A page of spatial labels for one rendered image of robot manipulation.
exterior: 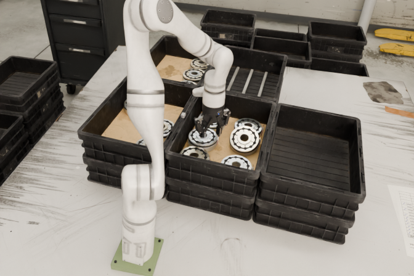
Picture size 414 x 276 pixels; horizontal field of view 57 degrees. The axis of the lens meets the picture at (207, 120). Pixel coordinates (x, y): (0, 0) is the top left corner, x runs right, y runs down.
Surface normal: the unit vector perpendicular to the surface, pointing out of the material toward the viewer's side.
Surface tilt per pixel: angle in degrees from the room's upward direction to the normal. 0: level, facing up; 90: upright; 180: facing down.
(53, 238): 0
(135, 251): 88
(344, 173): 0
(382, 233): 0
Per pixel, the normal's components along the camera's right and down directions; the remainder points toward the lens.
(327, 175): 0.05, -0.80
